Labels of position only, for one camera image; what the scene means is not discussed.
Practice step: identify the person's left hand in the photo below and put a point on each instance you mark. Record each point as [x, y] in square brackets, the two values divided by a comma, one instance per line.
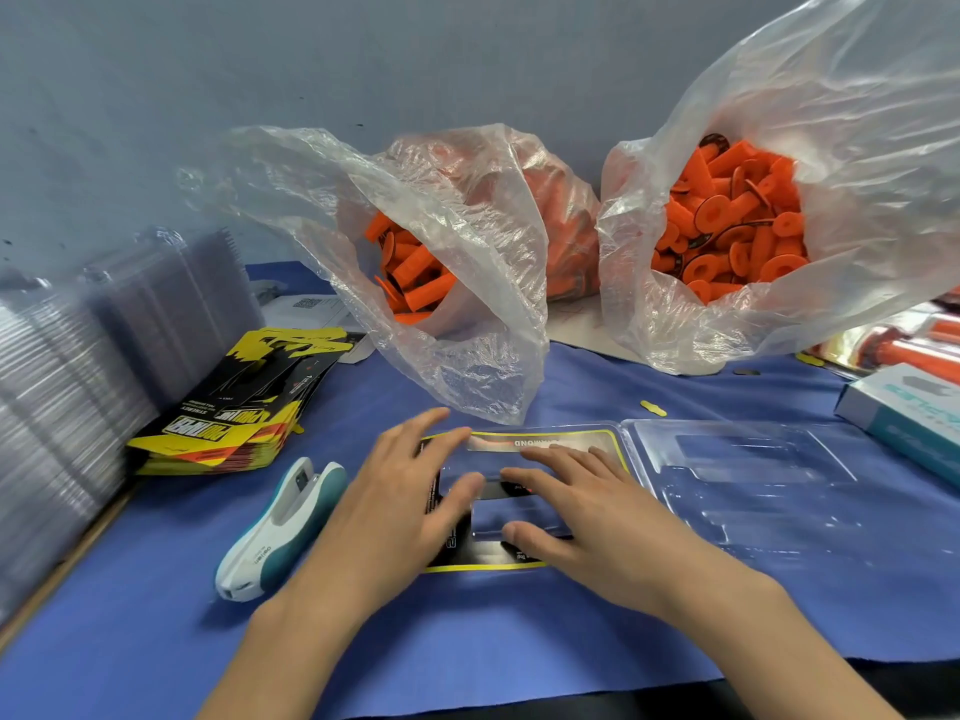
[383, 525]

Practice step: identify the person's right hand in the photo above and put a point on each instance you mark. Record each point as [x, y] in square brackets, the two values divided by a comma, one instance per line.
[600, 532]

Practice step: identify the yellow black backing card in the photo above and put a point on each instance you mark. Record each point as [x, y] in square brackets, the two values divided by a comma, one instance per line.
[578, 438]

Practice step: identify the teal hand stapler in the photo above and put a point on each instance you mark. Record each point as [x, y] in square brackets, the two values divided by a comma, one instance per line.
[278, 532]

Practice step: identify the stack of clear blister shells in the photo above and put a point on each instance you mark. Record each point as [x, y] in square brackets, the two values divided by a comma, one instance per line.
[75, 382]

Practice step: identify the small yellow scrap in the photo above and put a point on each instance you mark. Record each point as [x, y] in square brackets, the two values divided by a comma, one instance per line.
[654, 408]

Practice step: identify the stack of yellow black cards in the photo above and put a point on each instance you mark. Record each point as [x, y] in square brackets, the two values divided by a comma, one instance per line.
[240, 397]

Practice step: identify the white printed paper sheet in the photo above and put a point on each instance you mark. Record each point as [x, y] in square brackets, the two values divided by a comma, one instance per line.
[308, 310]

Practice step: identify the teal white cardboard box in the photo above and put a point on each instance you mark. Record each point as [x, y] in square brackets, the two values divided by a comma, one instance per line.
[908, 420]

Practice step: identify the large clear plastic bag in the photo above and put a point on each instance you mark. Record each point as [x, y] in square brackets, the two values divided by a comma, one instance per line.
[885, 112]

